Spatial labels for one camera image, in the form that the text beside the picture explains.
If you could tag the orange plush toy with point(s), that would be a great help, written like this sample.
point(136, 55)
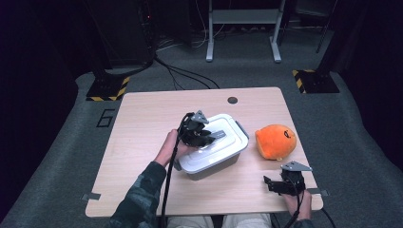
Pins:
point(275, 142)

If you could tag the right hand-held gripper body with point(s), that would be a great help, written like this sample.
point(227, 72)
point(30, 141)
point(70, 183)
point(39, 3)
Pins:
point(293, 179)

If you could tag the white metal table frame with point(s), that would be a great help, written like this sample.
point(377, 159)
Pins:
point(242, 19)

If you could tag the clear grey storage box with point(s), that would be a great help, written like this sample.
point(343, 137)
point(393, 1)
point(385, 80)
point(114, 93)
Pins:
point(218, 164)

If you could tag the dark cabinet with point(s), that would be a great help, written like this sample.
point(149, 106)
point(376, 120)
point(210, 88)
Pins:
point(123, 31)

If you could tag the person's left hand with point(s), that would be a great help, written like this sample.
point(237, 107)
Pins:
point(169, 148)

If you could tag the black stand yellow striped base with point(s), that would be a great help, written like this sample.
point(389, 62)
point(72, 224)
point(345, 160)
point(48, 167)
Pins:
point(107, 87)
point(316, 81)

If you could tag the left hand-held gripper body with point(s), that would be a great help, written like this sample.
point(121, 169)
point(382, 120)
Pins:
point(193, 131)

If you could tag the person's legs beige trousers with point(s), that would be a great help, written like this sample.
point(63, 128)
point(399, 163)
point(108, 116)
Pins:
point(218, 221)

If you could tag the person's right hand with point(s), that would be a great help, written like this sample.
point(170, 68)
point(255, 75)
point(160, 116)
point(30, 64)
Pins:
point(299, 205)

